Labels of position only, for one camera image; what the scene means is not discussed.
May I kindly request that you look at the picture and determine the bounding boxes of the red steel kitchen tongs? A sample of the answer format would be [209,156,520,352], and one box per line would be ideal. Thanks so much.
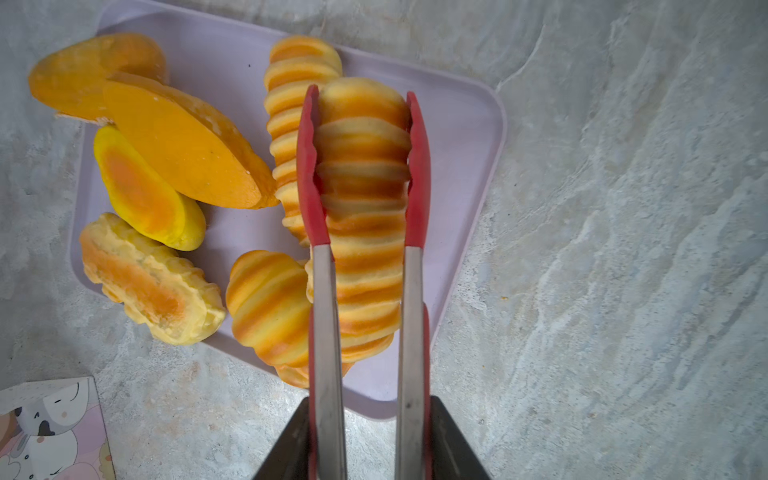
[296,85,432,479]

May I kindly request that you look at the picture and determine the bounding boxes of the yellow orange oval bread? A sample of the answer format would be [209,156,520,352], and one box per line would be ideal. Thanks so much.
[93,126,206,251]

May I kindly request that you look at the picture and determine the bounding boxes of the orange pointed oval bread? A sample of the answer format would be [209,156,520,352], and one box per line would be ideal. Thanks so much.
[103,73,278,209]

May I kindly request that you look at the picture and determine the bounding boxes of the yellow ridged long bread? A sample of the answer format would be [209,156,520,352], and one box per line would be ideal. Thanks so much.
[79,213,227,345]

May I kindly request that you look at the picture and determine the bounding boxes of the orange flat bread top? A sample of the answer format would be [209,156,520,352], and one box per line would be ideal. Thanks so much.
[28,32,170,125]

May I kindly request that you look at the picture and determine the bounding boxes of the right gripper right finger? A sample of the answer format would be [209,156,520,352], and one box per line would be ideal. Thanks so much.
[428,395,491,480]

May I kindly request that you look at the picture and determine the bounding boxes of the white cartoon paper bag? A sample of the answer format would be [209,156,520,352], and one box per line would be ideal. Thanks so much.
[1,377,116,479]

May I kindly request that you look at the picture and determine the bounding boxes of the ring shaped donut bread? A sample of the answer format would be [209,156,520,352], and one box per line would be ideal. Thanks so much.
[275,364,310,389]

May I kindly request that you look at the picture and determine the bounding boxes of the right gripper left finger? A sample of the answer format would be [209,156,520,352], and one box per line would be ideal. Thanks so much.
[253,397,310,480]

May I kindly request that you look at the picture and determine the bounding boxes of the striped long bread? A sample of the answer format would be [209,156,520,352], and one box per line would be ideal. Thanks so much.
[313,77,411,364]
[264,36,343,247]

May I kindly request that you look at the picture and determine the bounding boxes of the striped round bun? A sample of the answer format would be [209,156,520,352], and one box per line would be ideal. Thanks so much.
[226,250,311,368]

